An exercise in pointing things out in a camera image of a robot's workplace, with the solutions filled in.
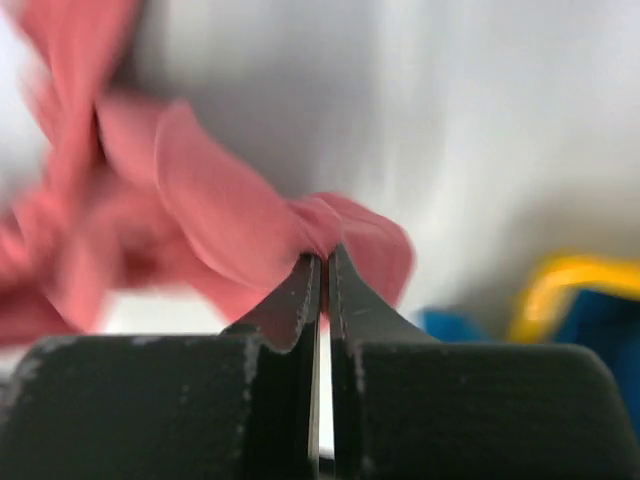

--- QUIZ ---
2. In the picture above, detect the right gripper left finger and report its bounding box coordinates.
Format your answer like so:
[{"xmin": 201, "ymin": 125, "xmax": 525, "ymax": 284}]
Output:
[{"xmin": 1, "ymin": 256, "xmax": 320, "ymax": 479}]

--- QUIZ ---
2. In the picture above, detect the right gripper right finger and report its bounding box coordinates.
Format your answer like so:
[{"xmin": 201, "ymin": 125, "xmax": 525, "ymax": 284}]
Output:
[{"xmin": 328, "ymin": 247, "xmax": 639, "ymax": 479}]

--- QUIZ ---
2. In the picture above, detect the salmon pink t shirt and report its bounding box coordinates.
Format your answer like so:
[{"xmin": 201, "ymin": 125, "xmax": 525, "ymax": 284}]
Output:
[{"xmin": 1, "ymin": 1, "xmax": 413, "ymax": 345}]

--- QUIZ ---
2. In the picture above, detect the yellow plastic bin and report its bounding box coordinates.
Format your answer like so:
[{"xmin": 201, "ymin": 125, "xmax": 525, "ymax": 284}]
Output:
[{"xmin": 506, "ymin": 254, "xmax": 639, "ymax": 344}]

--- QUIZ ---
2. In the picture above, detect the blue t shirt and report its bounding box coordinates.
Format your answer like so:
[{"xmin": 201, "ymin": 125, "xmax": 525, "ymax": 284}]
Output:
[{"xmin": 419, "ymin": 289, "xmax": 639, "ymax": 430}]

